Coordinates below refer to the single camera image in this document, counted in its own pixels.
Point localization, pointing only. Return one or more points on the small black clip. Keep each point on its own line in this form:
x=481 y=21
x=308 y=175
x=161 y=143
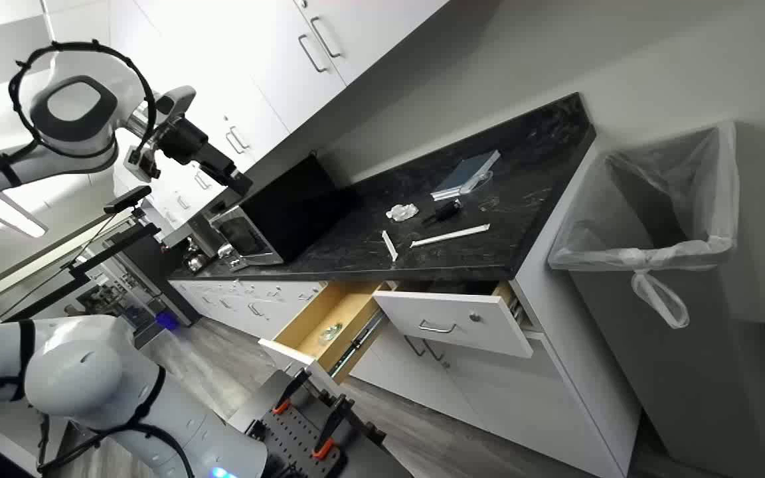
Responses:
x=446 y=210

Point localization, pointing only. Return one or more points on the partly open white drawer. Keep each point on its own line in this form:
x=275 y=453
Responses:
x=481 y=323

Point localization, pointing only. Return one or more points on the white cabinets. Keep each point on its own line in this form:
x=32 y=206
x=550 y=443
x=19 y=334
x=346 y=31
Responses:
x=262 y=67
x=563 y=403

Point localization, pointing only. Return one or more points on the crumpled white paper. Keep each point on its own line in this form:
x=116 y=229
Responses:
x=403 y=213

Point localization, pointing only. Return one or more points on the clear trash bag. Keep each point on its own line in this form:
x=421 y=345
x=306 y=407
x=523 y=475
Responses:
x=654 y=209

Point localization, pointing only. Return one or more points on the open wooden drawer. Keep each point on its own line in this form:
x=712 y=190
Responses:
x=339 y=303

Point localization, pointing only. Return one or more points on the long white stick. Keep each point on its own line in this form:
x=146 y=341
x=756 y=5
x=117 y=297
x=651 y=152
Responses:
x=449 y=236

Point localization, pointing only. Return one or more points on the grey trash bin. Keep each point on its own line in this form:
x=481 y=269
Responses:
x=705 y=387

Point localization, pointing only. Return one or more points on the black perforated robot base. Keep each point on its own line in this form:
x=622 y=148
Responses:
x=308 y=431

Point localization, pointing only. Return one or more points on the short white stick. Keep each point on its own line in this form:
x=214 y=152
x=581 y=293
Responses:
x=388 y=246

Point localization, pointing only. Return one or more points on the blue grey book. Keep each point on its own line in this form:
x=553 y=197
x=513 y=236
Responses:
x=466 y=176

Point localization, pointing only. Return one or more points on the white lower cabinets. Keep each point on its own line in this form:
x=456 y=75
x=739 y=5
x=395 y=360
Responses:
x=563 y=403

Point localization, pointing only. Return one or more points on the black microwave oven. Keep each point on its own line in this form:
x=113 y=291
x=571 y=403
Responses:
x=284 y=216

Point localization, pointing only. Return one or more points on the green Scotch tape dispenser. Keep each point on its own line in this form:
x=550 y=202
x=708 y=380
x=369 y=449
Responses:
x=331 y=334

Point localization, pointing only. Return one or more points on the white upper cabinets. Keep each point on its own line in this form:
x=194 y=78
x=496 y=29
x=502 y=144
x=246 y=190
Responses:
x=262 y=67

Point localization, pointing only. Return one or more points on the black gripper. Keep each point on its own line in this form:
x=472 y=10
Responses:
x=164 y=128

